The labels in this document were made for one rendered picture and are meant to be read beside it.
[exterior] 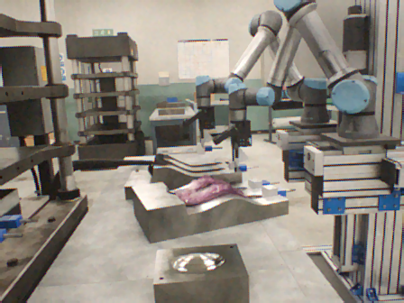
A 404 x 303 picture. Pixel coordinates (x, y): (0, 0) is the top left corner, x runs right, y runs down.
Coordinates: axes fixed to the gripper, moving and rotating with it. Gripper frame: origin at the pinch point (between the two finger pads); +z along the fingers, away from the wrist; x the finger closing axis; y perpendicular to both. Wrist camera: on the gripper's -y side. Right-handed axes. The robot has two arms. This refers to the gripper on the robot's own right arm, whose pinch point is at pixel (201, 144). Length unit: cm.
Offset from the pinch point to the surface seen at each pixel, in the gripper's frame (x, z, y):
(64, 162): -27, -1, -62
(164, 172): -36.0, 4.2, -18.4
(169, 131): 541, 65, -32
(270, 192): -59, 8, 20
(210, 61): 614, -78, 70
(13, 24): -41, -56, -70
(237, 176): -36.0, 7.9, 12.4
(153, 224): -78, 9, -21
